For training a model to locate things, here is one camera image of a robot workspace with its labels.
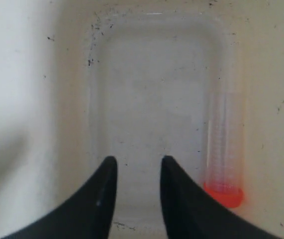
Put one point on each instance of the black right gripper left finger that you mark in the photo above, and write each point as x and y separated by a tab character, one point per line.
87	214

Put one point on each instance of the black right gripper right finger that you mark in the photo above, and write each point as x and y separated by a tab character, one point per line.
190	213

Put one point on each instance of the cream plastic bin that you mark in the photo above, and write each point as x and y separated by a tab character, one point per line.
83	79

